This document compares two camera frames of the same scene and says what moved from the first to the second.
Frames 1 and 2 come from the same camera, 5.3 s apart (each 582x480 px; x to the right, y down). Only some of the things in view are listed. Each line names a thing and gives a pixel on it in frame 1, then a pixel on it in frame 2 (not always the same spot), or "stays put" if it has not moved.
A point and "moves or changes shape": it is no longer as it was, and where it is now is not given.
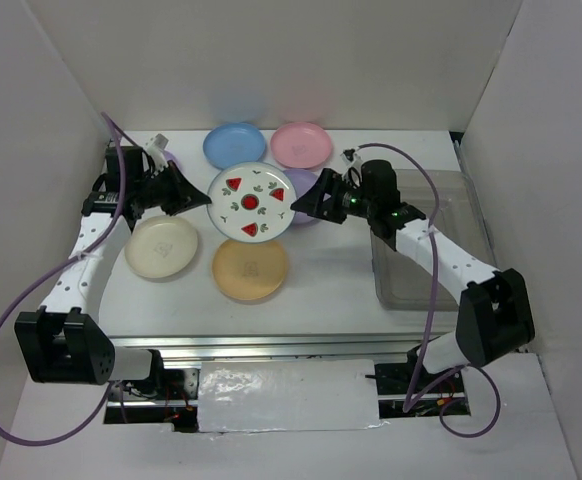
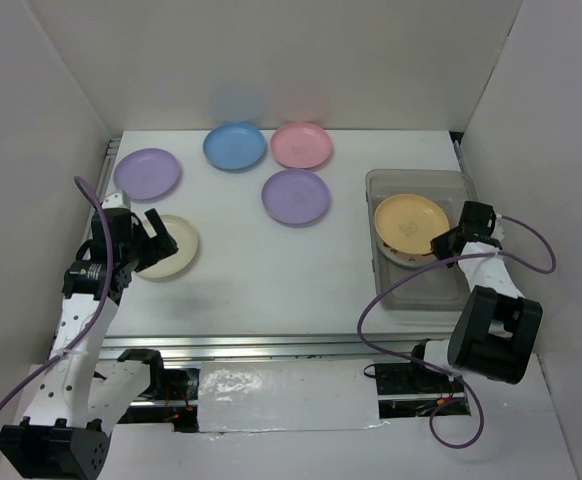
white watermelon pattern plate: [251, 202] → [407, 259]
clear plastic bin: [448, 200] stays put
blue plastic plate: [230, 144] stays put
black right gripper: [312, 203] → [438, 245]
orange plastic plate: [249, 270] moves or changes shape
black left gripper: [185, 195] → [156, 243]
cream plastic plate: [160, 246] stays put
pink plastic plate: [301, 145] stays put
